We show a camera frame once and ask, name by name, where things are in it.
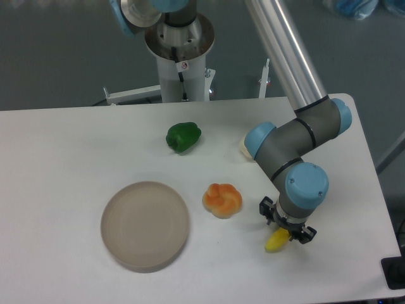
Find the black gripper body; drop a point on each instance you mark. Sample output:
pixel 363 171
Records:
pixel 285 221

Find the orange knotted bread roll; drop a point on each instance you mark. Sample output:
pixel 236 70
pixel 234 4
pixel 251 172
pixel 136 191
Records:
pixel 222 200

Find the green bell pepper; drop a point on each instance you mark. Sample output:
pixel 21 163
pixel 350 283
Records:
pixel 181 136

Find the white mounting bracket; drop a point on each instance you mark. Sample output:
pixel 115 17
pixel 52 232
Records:
pixel 264 80
pixel 115 98

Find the black device at table edge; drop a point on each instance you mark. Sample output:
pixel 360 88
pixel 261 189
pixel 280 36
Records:
pixel 393 269

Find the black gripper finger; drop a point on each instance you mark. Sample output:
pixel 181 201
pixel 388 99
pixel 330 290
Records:
pixel 266 209
pixel 304 234

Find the yellow banana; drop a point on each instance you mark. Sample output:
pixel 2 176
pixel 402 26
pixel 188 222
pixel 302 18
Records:
pixel 277 240

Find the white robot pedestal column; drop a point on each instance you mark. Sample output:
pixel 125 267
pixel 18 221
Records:
pixel 180 54

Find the white right mounting bracket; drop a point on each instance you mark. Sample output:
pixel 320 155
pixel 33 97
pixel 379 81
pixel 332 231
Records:
pixel 264 80

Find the beige round plate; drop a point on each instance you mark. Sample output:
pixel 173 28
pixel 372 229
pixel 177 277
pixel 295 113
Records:
pixel 145 226

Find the white left mounting bracket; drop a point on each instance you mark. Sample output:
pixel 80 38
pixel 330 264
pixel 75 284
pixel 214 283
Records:
pixel 115 98

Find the blue plastic bag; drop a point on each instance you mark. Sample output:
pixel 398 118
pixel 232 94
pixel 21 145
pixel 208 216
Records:
pixel 359 10

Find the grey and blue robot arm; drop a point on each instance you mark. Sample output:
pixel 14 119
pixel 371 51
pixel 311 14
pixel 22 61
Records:
pixel 302 186

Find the white garlic bulb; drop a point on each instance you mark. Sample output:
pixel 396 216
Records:
pixel 244 150

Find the grey metal table leg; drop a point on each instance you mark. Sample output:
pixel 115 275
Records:
pixel 390 154

